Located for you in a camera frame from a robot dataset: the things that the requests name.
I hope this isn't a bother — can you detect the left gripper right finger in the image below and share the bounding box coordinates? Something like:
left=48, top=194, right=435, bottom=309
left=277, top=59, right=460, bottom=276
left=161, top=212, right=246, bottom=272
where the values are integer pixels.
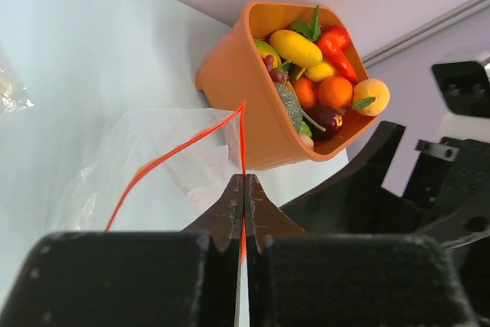
left=243, top=175, right=478, bottom=326

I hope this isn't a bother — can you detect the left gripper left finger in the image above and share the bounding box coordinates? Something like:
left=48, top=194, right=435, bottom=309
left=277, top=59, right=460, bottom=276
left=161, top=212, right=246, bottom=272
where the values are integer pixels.
left=1, top=174, right=244, bottom=326

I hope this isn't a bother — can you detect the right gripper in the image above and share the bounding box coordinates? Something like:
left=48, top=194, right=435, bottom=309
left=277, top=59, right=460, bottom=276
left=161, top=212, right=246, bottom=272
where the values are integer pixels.
left=280, top=119, right=489, bottom=250

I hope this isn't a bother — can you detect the clear zip top bag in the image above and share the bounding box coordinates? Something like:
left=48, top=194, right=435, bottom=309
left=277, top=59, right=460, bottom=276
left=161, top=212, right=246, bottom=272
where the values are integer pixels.
left=54, top=105, right=245, bottom=231

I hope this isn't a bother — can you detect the yellow orange peach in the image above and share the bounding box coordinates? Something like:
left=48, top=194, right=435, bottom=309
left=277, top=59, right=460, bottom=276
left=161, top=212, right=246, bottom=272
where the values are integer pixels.
left=351, top=79, right=390, bottom=116

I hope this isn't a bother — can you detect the red grape bunch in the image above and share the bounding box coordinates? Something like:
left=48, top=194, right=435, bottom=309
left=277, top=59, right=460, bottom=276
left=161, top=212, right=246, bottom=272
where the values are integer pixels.
left=263, top=54, right=289, bottom=85

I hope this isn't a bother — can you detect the dark purple eggplant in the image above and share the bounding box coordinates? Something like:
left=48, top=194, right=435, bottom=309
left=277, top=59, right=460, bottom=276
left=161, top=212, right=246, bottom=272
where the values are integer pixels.
left=306, top=105, right=343, bottom=141

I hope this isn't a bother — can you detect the orange tangerine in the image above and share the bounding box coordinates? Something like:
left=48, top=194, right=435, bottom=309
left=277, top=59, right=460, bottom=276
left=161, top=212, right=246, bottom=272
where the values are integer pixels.
left=317, top=76, right=353, bottom=109

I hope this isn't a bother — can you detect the green netted melon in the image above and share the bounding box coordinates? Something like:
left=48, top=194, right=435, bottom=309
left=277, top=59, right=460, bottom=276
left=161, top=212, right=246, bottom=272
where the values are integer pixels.
left=273, top=83, right=302, bottom=132

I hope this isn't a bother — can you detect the red chili pepper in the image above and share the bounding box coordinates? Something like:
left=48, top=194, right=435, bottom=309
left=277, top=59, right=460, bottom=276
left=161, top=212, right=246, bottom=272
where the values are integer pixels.
left=316, top=25, right=358, bottom=83

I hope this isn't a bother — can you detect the orange plastic bin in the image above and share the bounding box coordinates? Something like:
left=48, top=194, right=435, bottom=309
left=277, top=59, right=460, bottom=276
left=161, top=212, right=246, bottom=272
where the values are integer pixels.
left=195, top=2, right=378, bottom=170

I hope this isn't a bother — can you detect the green yellow mango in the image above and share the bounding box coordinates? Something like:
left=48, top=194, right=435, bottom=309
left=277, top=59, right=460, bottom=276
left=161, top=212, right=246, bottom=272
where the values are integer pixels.
left=254, top=39, right=282, bottom=68

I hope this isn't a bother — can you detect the pile of clear bags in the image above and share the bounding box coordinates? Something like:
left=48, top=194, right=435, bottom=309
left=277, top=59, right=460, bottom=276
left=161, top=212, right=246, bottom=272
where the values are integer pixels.
left=0, top=51, right=34, bottom=119

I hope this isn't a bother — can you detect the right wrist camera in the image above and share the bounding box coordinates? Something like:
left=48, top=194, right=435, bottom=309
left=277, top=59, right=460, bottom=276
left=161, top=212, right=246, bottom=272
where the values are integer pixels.
left=431, top=52, right=489, bottom=119

